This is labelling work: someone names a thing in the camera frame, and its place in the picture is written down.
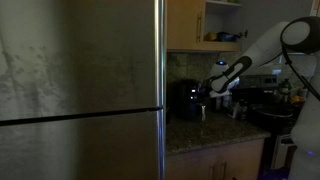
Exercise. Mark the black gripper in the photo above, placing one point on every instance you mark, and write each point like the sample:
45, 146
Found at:
205, 87

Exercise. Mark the black air fryer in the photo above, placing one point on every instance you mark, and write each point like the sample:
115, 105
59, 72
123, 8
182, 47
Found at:
187, 99

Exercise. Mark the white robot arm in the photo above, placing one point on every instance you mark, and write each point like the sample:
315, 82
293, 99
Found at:
302, 36

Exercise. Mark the yellow item on shelf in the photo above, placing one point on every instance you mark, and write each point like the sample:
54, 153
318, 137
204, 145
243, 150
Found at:
210, 37

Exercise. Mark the blue item on shelf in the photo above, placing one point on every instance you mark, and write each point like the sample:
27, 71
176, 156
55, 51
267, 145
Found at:
226, 37

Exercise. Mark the wooden upper cabinet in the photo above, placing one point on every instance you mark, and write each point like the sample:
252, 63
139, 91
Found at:
186, 21

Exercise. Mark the wooden cabinet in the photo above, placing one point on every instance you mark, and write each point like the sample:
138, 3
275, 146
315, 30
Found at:
240, 161
186, 21

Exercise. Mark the wooden lower cabinet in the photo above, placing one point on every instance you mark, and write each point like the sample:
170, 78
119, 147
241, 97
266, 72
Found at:
240, 161

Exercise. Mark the black stove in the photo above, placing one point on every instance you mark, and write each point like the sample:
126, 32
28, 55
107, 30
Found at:
258, 93

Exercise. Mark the stainless steel refrigerator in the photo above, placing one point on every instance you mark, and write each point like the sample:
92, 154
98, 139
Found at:
82, 89

